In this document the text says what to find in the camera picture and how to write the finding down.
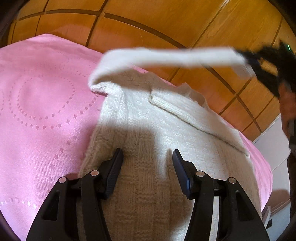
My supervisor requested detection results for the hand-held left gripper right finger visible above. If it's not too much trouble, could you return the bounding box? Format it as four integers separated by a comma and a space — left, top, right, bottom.
172, 149, 270, 241

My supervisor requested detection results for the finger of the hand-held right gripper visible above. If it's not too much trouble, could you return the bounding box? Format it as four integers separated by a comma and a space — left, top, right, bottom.
251, 61, 282, 98
237, 47, 266, 66

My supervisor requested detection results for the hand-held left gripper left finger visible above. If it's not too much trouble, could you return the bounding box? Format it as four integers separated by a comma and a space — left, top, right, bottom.
26, 148, 124, 241

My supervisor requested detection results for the white knitted sweater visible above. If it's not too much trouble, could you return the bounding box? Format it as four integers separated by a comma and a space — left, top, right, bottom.
76, 46, 262, 241

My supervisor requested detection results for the person's right forearm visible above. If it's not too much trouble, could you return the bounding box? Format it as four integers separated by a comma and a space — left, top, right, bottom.
278, 80, 296, 153

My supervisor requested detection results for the pink dotted blanket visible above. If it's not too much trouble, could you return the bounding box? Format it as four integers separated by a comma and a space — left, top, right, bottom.
0, 34, 274, 241

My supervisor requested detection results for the wooden panelled wardrobe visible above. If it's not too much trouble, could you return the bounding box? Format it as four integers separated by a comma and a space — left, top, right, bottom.
5, 0, 296, 142

